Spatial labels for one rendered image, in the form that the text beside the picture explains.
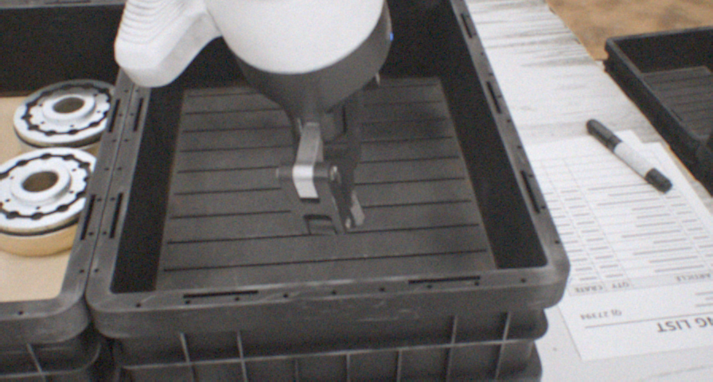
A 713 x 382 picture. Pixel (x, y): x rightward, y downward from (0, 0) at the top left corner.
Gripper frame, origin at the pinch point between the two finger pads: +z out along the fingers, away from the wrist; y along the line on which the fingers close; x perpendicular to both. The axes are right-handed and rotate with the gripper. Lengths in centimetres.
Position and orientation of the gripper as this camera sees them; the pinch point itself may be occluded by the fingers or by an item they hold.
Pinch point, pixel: (353, 146)
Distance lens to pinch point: 47.2
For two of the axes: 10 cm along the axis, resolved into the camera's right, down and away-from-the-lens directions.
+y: 1.1, -9.1, 4.0
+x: -9.8, -0.3, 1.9
